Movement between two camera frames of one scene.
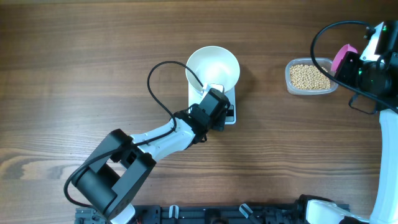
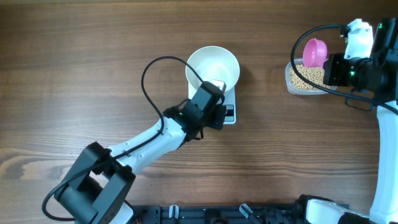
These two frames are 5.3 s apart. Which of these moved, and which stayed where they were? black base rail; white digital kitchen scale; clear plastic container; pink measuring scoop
Moved: pink measuring scoop
Stayed: white digital kitchen scale; black base rail; clear plastic container
